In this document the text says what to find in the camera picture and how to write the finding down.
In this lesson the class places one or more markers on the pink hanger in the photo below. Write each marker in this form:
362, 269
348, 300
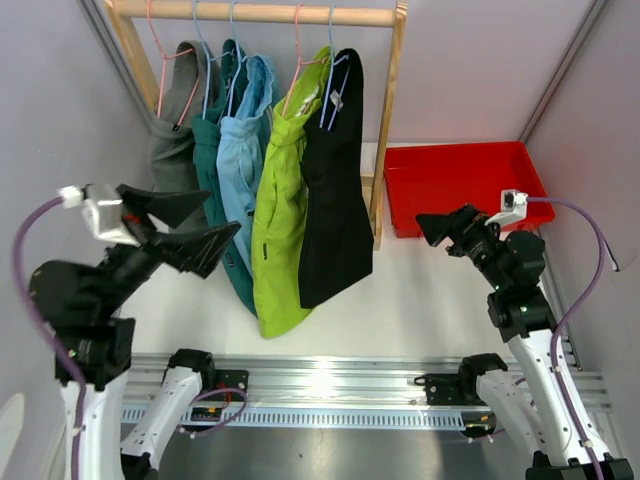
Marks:
299, 61
165, 60

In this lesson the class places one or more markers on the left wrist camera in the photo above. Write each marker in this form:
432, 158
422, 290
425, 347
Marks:
102, 210

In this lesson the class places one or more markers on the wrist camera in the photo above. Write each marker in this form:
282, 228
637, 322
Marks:
513, 208
102, 210

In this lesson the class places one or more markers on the grey shorts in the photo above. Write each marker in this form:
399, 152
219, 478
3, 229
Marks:
171, 147

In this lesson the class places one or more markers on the lime green shorts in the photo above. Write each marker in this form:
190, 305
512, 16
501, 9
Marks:
281, 205

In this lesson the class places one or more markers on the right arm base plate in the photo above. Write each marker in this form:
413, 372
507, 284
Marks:
444, 389

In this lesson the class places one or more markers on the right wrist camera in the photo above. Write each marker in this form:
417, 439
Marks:
513, 208

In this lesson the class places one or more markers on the light blue shorts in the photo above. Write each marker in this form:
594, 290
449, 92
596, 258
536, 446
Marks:
245, 131

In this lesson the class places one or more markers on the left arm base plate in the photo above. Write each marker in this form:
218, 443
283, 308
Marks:
225, 379

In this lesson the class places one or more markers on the aluminium mounting rail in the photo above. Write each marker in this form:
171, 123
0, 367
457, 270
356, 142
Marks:
340, 392

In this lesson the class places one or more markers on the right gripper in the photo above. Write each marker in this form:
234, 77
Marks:
438, 226

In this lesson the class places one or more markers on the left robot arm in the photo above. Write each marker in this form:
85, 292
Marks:
76, 308

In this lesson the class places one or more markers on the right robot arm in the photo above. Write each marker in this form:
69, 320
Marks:
552, 425

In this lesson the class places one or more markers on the black shorts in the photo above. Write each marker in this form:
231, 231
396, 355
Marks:
337, 248

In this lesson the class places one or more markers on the dark green shorts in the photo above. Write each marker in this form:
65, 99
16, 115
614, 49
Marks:
207, 135

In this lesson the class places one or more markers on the red plastic bin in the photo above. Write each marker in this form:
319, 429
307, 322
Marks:
438, 179

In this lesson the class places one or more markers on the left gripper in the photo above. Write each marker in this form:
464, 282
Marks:
200, 247

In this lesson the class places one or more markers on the wooden clothes rack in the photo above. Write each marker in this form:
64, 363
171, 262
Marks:
122, 13

